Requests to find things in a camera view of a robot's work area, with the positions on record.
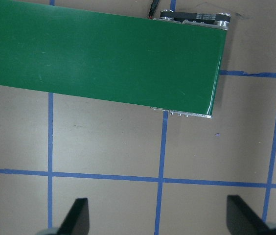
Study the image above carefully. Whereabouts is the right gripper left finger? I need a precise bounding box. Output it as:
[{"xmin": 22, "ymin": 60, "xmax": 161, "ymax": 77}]
[{"xmin": 57, "ymin": 198, "xmax": 90, "ymax": 235}]

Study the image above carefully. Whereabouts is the green conveyor belt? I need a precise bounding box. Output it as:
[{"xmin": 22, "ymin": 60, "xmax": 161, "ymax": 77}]
[{"xmin": 0, "ymin": 0, "xmax": 231, "ymax": 118}]

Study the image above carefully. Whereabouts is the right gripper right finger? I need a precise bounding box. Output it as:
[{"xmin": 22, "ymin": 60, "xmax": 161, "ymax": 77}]
[{"xmin": 226, "ymin": 195, "xmax": 273, "ymax": 235}]

